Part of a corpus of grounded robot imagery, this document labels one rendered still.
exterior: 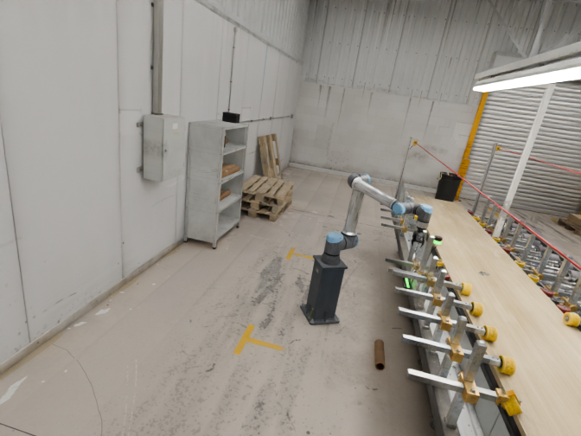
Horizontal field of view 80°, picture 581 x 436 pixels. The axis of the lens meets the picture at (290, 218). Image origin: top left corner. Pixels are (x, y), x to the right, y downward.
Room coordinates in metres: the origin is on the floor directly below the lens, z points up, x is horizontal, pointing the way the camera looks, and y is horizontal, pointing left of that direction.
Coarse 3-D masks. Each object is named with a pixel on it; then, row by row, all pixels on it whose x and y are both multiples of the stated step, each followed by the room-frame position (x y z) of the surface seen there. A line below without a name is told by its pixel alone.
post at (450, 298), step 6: (450, 294) 1.71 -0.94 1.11; (444, 300) 1.74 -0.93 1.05; (450, 300) 1.70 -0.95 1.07; (444, 306) 1.71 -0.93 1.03; (450, 306) 1.70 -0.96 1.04; (444, 312) 1.70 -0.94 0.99; (438, 324) 1.71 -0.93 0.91; (438, 330) 1.70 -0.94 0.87; (432, 336) 1.74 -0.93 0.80; (438, 336) 1.70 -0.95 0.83; (438, 342) 1.70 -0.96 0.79
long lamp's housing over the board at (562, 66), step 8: (552, 64) 2.16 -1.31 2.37; (560, 64) 2.06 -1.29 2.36; (568, 64) 1.96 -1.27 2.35; (576, 64) 1.88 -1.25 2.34; (520, 72) 2.58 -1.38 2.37; (528, 72) 2.43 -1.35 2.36; (536, 72) 2.30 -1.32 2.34; (544, 72) 2.20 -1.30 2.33; (552, 72) 2.10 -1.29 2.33; (480, 80) 3.51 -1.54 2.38; (488, 80) 3.20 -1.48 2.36; (496, 80) 2.98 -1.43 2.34; (504, 80) 2.80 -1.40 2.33
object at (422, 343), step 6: (402, 336) 1.48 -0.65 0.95; (408, 336) 1.48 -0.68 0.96; (402, 342) 1.46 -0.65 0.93; (408, 342) 1.46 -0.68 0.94; (414, 342) 1.45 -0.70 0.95; (420, 342) 1.45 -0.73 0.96; (426, 342) 1.45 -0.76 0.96; (432, 342) 1.46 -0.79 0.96; (426, 348) 1.44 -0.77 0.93; (432, 348) 1.44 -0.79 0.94; (438, 348) 1.43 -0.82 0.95; (444, 348) 1.43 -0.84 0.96; (468, 354) 1.41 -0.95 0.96; (486, 360) 1.40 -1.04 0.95; (492, 360) 1.39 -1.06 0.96; (498, 360) 1.40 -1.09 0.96; (498, 366) 1.38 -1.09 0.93
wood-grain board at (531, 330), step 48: (480, 240) 3.34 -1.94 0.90; (480, 288) 2.26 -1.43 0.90; (528, 288) 2.38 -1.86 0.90; (480, 336) 1.66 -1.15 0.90; (528, 336) 1.74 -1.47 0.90; (576, 336) 1.82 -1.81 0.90; (528, 384) 1.33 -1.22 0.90; (576, 384) 1.38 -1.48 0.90; (528, 432) 1.06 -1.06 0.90; (576, 432) 1.09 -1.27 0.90
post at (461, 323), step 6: (462, 318) 1.46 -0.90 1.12; (456, 324) 1.48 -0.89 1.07; (462, 324) 1.46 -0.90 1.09; (456, 330) 1.46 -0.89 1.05; (462, 330) 1.46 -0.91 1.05; (456, 336) 1.46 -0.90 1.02; (462, 336) 1.45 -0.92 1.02; (456, 342) 1.46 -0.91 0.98; (444, 354) 1.49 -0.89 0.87; (444, 360) 1.47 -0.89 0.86; (444, 366) 1.46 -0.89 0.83; (450, 366) 1.45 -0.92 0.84; (438, 372) 1.49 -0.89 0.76; (444, 372) 1.46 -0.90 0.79
